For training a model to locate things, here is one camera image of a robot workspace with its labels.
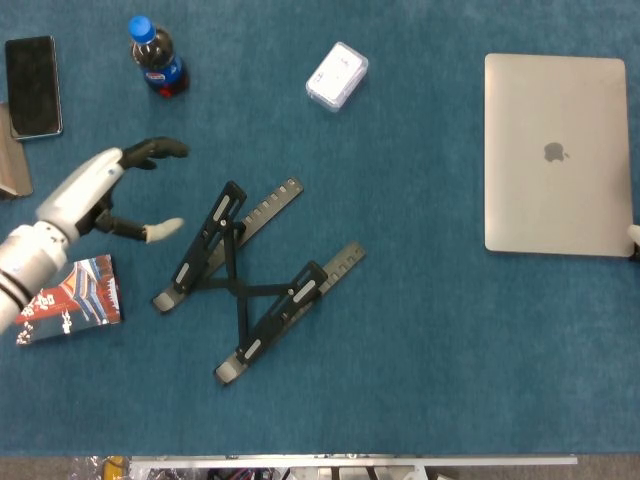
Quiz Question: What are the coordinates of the red blue printed book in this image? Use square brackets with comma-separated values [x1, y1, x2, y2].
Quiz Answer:
[14, 253, 124, 347]

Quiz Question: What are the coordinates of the white frame bracket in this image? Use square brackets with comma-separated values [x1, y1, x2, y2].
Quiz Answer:
[287, 464, 431, 480]

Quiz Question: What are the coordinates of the cola bottle with blue cap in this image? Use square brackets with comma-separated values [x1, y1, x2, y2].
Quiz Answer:
[127, 14, 190, 100]

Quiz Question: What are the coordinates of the black folding laptop stand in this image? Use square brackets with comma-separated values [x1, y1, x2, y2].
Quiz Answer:
[151, 176, 367, 387]

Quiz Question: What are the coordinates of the silver closed laptop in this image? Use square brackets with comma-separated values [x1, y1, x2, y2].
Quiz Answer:
[483, 52, 635, 259]

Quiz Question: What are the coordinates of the crinkled clear plastic wrap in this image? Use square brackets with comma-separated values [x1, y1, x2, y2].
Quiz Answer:
[69, 455, 106, 480]

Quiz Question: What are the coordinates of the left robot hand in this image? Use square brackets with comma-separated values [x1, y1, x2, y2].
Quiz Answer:
[37, 135, 191, 245]

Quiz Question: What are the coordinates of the black smartphone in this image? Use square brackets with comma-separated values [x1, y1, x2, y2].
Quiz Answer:
[4, 34, 65, 141]

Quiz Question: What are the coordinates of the aluminium frame rail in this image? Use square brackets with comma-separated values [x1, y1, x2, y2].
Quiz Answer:
[129, 453, 579, 470]

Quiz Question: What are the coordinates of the brown leather case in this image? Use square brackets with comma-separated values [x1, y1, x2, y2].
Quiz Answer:
[0, 102, 35, 200]

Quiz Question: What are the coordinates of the bundle of coloured cables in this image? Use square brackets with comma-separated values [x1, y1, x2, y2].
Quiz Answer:
[207, 467, 284, 480]

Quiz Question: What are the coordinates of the white card box clear case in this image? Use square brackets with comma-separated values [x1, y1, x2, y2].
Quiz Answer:
[304, 41, 370, 114]

